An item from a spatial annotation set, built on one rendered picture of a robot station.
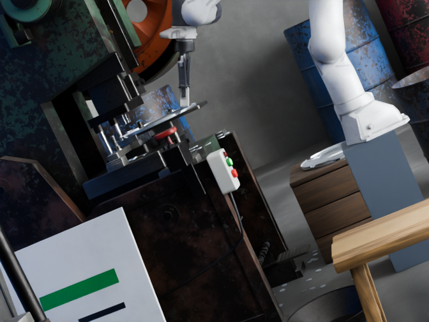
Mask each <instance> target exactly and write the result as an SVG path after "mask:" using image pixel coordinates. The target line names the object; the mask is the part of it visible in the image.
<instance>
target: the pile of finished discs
mask: <svg viewBox="0 0 429 322"><path fill-rule="evenodd" d="M343 142H345V141H343ZM343 142H340V143H338V144H335V145H333V146H331V147H328V148H326V149H324V150H322V151H320V152H318V153H316V154H314V155H313V156H311V157H310V159H309V160H305V161H304V162H303V163H302V164H301V168H302V170H304V171H309V170H312V169H317V168H320V167H324V166H326V165H329V164H332V163H334V162H336V160H341V159H343V158H345V156H344V154H343V151H342V147H341V143H343Z"/></svg>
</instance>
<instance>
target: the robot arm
mask: <svg viewBox="0 0 429 322"><path fill-rule="evenodd" d="M219 1H221V0H172V10H171V14H172V24H171V26H172V27H171V28H170V29H167V30H165V31H162V32H161V33H160V38H168V39H175V42H174V51H175V52H179V57H178V62H177V65H178V72H179V87H178V88H180V107H189V88H190V87H191V86H190V63H191V59H190V57H189V52H193V51H194V50H195V42H194V41H193V38H196V36H197V33H196V27H197V26H202V25H210V24H214V23H215V22H217V21H218V20H219V19H220V17H221V16H222V7H221V5H220V3H219ZM308 2H309V16H310V28H311V38H310V39H309V43H308V50H309V52H310V54H311V57H312V59H313V62H314V63H315V66H316V67H317V69H318V71H319V73H320V76H321V77H322V80H323V81H324V84H325V85H326V88H327V90H328V93H329V95H330V97H331V99H332V101H333V104H334V110H335V112H336V115H337V116H338V119H339V120H340V123H341V125H342V128H343V132H344V135H345V140H346V144H347V145H348V146H349V145H353V144H358V143H361V142H367V141H369V140H371V139H373V138H376V137H378V136H380V135H382V134H385V133H386V132H388V131H390V130H393V129H395V128H397V127H399V126H402V125H404V124H406V123H407V122H408V121H409V120H410V119H409V117H408V116H406V115H404V114H400V112H399V110H398V109H397V108H396V107H395V106H394V105H391V104H388V103H384V102H380V101H376V100H374V97H373V95H372V92H365V91H364V89H363V87H362V85H361V82H360V80H359V78H358V75H357V73H356V71H355V69H354V67H353V65H352V63H351V62H350V60H349V59H348V57H347V55H346V53H345V48H346V46H345V30H344V23H343V0H308Z"/></svg>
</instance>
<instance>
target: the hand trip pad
mask: <svg viewBox="0 0 429 322"><path fill-rule="evenodd" d="M176 131H177V129H176V127H172V128H170V129H167V130H165V131H163V132H160V133H159V134H156V135H155V136H154V139H155V140H156V141H157V140H160V139H162V138H165V140H166V142H167V144H168V145H170V144H172V141H171V139H170V137H169V135H171V134H173V133H174V132H176Z"/></svg>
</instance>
